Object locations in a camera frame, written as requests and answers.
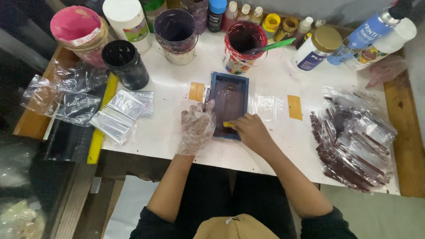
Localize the stack of clear zip bags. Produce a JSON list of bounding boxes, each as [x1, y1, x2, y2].
[[89, 89, 155, 145]]

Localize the yellow paint jar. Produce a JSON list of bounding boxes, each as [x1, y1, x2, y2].
[[262, 13, 281, 38]]

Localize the pink-lidded paint tub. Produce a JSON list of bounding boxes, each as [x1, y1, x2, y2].
[[50, 5, 109, 68]]

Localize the green-handled spatula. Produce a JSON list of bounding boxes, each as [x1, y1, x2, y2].
[[243, 37, 296, 56]]

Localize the black ink jar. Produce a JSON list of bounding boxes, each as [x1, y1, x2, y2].
[[101, 40, 150, 91]]

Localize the loose clear plastic glove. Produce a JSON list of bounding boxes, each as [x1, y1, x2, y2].
[[362, 55, 408, 89]]

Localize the white bottle with colourful label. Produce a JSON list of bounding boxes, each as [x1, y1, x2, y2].
[[344, 17, 417, 71]]

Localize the tan fabric garment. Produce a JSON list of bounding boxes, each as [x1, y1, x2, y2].
[[193, 213, 280, 239]]

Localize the heap of printed plastic bags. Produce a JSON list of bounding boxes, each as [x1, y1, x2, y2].
[[310, 86, 398, 194]]

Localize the person's left hand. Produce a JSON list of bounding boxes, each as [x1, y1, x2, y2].
[[179, 100, 217, 156]]

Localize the person's black trousers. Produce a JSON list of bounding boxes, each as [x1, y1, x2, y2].
[[174, 163, 298, 239]]

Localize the small clear dropper bottle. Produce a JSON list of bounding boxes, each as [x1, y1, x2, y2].
[[238, 4, 251, 22]]

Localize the tan tape piece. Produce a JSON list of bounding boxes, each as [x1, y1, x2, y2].
[[287, 94, 303, 121], [189, 82, 206, 103]]

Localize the purple-stained white bucket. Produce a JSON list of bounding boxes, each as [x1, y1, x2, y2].
[[153, 9, 199, 66]]

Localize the green plastic bottle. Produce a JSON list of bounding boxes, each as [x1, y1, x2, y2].
[[142, 0, 168, 33]]

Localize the person's right hand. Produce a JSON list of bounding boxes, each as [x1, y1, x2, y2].
[[228, 113, 279, 155]]

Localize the purple-stained clear container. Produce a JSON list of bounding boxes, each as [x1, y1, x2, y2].
[[181, 0, 210, 35]]

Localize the small black dropper bottle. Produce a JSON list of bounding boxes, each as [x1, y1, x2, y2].
[[296, 33, 312, 50]]

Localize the mustard paint jar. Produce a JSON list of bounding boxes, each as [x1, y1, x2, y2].
[[274, 17, 300, 42]]

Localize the yellow ruler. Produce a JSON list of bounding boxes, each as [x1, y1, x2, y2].
[[87, 72, 119, 165]]

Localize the black bottle with blue cap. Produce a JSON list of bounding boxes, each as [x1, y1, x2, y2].
[[207, 0, 228, 33]]

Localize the tall white plastic bottle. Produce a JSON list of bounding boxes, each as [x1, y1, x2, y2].
[[102, 0, 153, 53]]

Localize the blue spray can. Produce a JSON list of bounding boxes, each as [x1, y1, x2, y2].
[[327, 0, 425, 66]]

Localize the small red dropper bottle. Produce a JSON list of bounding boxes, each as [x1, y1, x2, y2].
[[222, 1, 238, 32]]

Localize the small white-capped brown bottle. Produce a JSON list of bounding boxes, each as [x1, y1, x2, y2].
[[295, 17, 314, 40]]

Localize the crumpled clear plastic bags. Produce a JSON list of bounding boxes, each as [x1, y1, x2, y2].
[[19, 60, 110, 127]]

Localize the blue screen printing frame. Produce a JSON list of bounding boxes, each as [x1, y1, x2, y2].
[[209, 72, 250, 141]]

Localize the red-stained paint bucket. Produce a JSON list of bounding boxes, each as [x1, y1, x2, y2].
[[222, 21, 269, 75]]

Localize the small amber dropper bottle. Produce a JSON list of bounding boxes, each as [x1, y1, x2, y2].
[[250, 6, 264, 25]]

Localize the clear plastic bag under frame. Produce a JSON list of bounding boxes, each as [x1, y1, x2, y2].
[[248, 94, 284, 124]]

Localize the white jar with gold lid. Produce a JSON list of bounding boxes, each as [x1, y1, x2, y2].
[[292, 26, 343, 72]]

